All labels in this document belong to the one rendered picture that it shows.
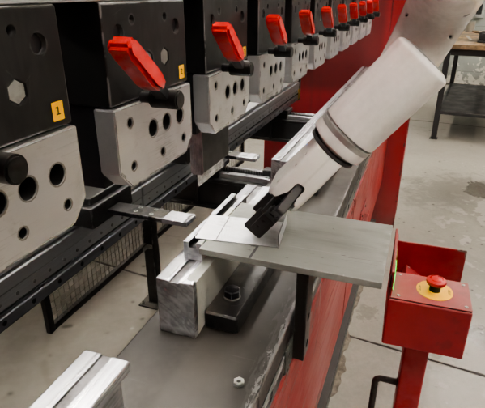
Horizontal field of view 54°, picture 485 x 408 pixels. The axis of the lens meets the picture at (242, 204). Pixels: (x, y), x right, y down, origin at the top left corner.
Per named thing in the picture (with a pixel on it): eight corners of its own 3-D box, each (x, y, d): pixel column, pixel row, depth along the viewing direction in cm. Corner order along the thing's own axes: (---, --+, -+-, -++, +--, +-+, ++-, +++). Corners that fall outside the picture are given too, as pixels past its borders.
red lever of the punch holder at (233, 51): (234, 18, 53) (255, 67, 62) (201, 18, 55) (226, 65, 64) (230, 32, 53) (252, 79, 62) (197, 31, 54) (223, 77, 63)
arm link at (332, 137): (329, 103, 69) (315, 117, 71) (325, 117, 61) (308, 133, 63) (371, 142, 70) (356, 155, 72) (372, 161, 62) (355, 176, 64)
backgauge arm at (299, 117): (325, 146, 203) (326, 114, 198) (189, 132, 224) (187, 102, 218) (328, 142, 210) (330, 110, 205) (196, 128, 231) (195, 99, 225)
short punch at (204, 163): (203, 188, 71) (202, 125, 67) (191, 186, 72) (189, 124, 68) (228, 167, 80) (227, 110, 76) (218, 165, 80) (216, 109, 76)
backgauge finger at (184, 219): (174, 245, 74) (172, 216, 72) (40, 220, 83) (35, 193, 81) (206, 214, 85) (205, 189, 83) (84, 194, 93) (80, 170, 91)
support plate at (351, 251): (381, 289, 63) (382, 283, 62) (198, 254, 71) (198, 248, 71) (392, 230, 78) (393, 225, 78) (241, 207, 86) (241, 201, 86)
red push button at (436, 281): (444, 299, 97) (448, 285, 96) (423, 296, 98) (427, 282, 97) (444, 289, 100) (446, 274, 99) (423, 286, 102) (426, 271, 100)
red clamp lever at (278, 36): (283, 11, 70) (294, 50, 79) (257, 10, 72) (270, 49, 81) (281, 22, 70) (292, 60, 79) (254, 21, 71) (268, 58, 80)
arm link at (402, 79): (335, 105, 70) (321, 112, 62) (405, 34, 64) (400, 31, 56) (376, 146, 70) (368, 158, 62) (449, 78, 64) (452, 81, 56)
